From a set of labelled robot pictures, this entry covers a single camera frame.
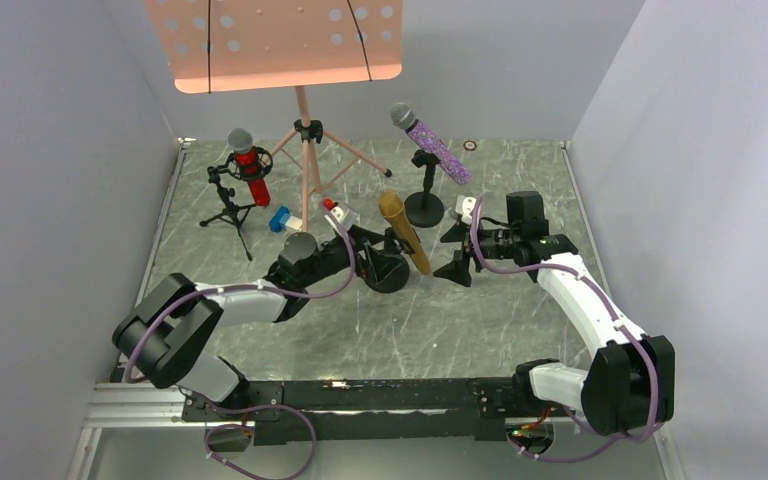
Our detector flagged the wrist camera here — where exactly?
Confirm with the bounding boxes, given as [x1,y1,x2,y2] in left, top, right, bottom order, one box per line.
[322,197,360,232]
[449,195,477,225]

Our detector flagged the cream toy block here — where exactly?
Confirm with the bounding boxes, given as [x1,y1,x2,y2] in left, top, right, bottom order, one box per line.
[282,215,304,232]

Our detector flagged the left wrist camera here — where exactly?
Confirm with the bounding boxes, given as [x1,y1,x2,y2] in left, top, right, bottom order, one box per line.
[322,197,360,232]

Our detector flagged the black round-base mic stand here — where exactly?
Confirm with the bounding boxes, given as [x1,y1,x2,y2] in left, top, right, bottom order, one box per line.
[404,149,445,228]

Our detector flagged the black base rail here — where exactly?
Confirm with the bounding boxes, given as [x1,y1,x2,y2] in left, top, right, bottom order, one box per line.
[182,377,557,446]

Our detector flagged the blue toy block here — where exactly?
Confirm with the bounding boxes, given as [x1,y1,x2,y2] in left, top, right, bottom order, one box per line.
[269,206,292,233]

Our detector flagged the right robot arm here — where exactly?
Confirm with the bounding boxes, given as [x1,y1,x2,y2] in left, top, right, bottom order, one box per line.
[434,191,675,442]

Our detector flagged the gold microphone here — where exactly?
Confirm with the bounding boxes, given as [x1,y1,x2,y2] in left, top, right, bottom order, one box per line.
[378,191,432,275]

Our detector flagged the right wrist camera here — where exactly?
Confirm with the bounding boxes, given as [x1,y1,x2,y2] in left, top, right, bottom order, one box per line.
[449,195,477,225]

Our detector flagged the red glitter microphone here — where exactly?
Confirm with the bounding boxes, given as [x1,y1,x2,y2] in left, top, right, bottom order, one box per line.
[227,127,271,207]

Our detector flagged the purple glitter microphone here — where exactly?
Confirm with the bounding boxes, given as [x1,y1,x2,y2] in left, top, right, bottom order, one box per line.
[390,102,472,185]

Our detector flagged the black tripod shock-mount stand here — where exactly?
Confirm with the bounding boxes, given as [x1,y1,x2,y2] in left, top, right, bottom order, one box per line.
[199,146,273,261]

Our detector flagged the pink music stand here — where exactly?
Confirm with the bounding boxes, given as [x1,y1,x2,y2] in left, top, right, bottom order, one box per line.
[144,0,404,222]

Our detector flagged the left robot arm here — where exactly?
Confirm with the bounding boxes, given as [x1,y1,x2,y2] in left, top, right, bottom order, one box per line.
[112,226,415,410]

